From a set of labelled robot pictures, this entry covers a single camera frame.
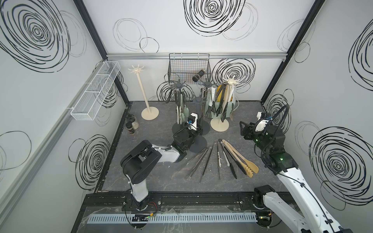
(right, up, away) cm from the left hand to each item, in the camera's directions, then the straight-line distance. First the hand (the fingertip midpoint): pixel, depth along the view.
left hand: (201, 116), depth 80 cm
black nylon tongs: (+23, -28, +6) cm, 37 cm away
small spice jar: (-47, -1, +18) cm, 50 cm away
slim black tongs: (+3, -28, +6) cm, 29 cm away
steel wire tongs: (-16, +13, -4) cm, 21 cm away
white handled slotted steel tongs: (+24, +12, +22) cm, 34 cm away
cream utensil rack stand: (+14, -6, +25) cm, 29 cm away
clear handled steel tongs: (+6, +7, 0) cm, 9 cm away
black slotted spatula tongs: (+12, +6, +5) cm, 15 cm away
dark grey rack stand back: (+5, -8, +25) cm, 27 cm away
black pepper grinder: (-2, +24, +9) cm, 26 cm away
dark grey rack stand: (+1, -19, +16) cm, 25 cm away
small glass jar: (-46, -6, +23) cm, 52 cm away
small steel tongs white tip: (+12, -26, +8) cm, 29 cm away
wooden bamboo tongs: (+29, -30, +3) cm, 42 cm away
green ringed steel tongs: (-9, +2, +8) cm, 12 cm away
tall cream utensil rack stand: (-39, +2, +31) cm, 50 cm away
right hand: (+23, -3, -8) cm, 24 cm away
